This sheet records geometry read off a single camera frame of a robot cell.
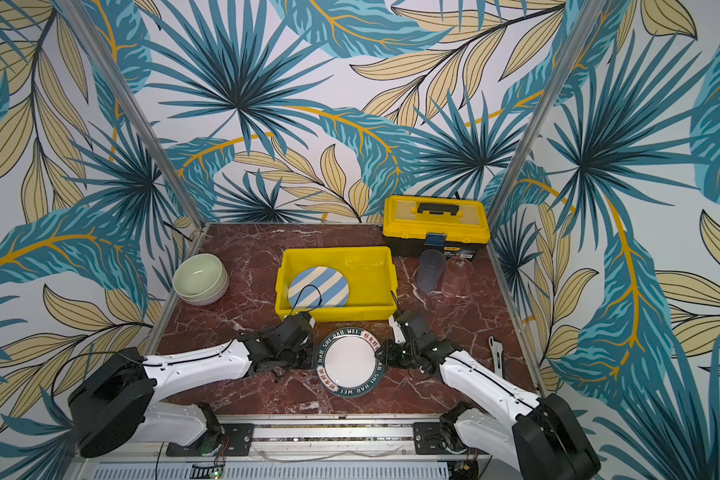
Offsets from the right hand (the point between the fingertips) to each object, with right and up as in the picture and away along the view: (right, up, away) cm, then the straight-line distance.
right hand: (376, 355), depth 85 cm
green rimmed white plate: (-8, -1, -1) cm, 8 cm away
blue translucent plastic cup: (+19, +25, +16) cm, 35 cm away
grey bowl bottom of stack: (-50, +16, +6) cm, 53 cm away
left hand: (-17, -1, -1) cm, 17 cm away
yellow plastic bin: (-1, +22, +21) cm, 31 cm away
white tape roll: (+35, 0, +1) cm, 35 cm away
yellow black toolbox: (+27, +38, +13) cm, 48 cm away
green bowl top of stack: (-58, +22, +13) cm, 64 cm away
